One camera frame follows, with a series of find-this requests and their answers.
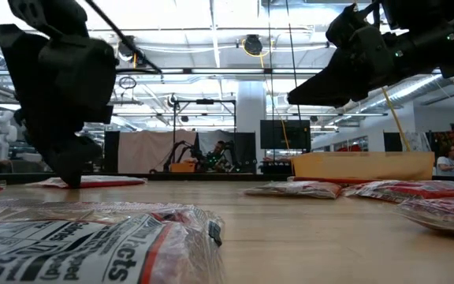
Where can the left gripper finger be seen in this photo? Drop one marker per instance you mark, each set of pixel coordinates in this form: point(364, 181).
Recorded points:
point(83, 154)
point(62, 161)

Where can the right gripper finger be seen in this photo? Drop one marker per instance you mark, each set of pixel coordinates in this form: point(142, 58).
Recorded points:
point(337, 77)
point(337, 98)

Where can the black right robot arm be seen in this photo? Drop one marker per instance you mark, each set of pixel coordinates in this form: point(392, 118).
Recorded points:
point(447, 23)

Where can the black partition panel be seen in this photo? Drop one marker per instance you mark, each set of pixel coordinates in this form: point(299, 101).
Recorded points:
point(392, 142)
point(111, 152)

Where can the beige curtain partition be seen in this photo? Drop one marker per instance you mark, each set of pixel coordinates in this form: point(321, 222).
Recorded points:
point(144, 152)

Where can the orange plastic basket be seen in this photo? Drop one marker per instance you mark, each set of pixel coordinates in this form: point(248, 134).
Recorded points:
point(363, 165)

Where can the black monitor screen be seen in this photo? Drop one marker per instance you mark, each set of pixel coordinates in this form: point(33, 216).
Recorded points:
point(274, 134)

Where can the distant orange basket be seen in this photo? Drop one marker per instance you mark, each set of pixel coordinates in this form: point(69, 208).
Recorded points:
point(182, 167)

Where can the distant black robot arms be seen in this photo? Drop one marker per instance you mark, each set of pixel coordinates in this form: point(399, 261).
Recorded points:
point(207, 161)

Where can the person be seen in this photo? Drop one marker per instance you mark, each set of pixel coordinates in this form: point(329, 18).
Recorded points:
point(219, 152)
point(445, 163)

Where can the colourful wall picture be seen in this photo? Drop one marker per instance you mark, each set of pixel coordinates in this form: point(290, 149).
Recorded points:
point(453, 138)

